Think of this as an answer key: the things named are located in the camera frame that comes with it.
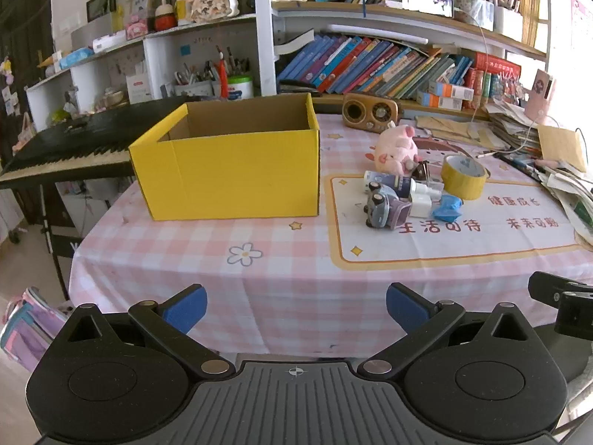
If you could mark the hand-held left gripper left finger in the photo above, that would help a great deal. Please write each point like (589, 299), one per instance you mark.
(187, 308)

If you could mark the black keyboard stand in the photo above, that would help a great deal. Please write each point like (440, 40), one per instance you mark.
(46, 222)

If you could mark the pink wall poster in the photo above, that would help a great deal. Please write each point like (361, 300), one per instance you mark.
(582, 23)

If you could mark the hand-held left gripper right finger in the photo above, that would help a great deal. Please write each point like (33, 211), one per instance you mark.
(405, 308)

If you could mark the blue plastic glove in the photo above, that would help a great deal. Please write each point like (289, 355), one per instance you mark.
(448, 207)

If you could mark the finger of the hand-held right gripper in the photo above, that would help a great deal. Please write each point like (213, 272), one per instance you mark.
(572, 320)

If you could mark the white pencil case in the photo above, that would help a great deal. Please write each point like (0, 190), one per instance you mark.
(426, 2)

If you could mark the flat brown cardboard sheets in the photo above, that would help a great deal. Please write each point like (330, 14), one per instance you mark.
(451, 130)

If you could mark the red round figurine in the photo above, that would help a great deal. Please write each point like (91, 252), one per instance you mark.
(165, 17)

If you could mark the orange white carton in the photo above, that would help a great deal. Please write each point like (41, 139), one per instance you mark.
(451, 89)
(438, 101)

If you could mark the dark wooden door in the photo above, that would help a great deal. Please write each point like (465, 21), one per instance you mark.
(25, 32)

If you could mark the white bookshelf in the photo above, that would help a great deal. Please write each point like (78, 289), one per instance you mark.
(265, 32)

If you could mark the white pen holder with pens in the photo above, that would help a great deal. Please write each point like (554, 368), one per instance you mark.
(194, 88)

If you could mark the yellow cardboard box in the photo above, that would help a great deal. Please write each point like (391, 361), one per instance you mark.
(231, 176)

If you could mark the grey blue toy car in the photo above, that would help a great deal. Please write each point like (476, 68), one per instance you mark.
(384, 211)

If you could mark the white wipes pack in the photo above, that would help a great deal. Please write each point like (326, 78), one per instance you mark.
(110, 42)

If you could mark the white staple box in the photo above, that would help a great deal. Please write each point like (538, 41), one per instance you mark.
(419, 205)

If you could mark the pink checked cloth-covered desktop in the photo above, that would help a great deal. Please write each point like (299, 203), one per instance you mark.
(278, 278)

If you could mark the pile of papers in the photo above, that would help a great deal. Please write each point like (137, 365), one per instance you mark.
(514, 125)

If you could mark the white tub green lid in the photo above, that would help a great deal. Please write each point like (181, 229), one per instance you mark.
(240, 88)

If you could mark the pink purple schoolbag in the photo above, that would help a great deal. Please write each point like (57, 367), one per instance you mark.
(23, 329)

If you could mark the black binder clip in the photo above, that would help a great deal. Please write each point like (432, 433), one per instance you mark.
(421, 170)

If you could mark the dark picture frame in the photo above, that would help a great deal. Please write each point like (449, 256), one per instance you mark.
(99, 7)

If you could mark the clear pen organiser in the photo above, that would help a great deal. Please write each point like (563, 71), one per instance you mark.
(486, 9)

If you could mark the white tube dark cap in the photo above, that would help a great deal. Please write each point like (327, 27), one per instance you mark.
(377, 177)

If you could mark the black pen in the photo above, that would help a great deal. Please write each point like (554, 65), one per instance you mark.
(521, 164)

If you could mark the pink toy box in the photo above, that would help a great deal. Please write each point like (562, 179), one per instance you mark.
(136, 28)

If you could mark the yellow tape roll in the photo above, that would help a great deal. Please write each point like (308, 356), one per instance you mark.
(456, 184)

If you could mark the white carton red label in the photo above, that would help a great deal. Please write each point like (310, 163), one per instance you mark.
(138, 89)

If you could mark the brown retro radio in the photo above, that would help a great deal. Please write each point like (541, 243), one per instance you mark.
(370, 113)

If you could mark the white paperback book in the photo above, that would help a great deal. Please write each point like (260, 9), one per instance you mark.
(294, 44)

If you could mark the blue tissue pack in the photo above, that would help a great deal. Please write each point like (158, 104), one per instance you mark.
(76, 58)

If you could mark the pink pig plush toy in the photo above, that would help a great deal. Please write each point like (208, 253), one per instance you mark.
(394, 148)

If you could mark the black electric keyboard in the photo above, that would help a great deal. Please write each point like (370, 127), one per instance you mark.
(69, 148)

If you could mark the brown cardboard piece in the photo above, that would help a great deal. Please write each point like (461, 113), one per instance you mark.
(561, 148)

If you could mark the pink hanging bag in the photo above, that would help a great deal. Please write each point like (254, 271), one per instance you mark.
(25, 132)

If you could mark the black flat case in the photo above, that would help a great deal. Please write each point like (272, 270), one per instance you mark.
(299, 88)

